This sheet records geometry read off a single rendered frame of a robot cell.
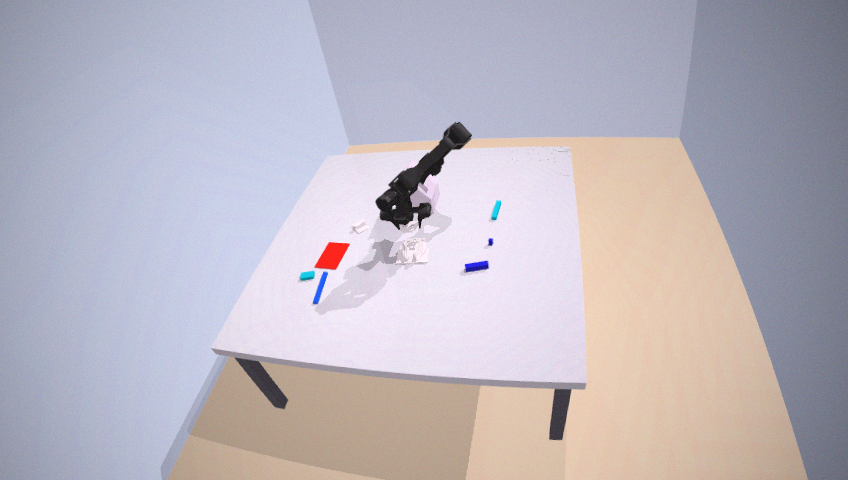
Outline blue long bar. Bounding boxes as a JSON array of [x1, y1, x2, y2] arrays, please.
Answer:
[[313, 271, 328, 304]]

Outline red flat plate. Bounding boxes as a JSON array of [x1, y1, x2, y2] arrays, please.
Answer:
[[314, 242, 350, 270]]

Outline blue rectangular block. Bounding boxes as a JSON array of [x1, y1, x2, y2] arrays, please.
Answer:
[[465, 261, 488, 272]]

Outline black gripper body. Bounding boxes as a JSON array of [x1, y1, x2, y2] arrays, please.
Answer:
[[379, 197, 431, 221]]

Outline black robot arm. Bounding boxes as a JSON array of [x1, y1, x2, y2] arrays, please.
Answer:
[[375, 122, 472, 225]]

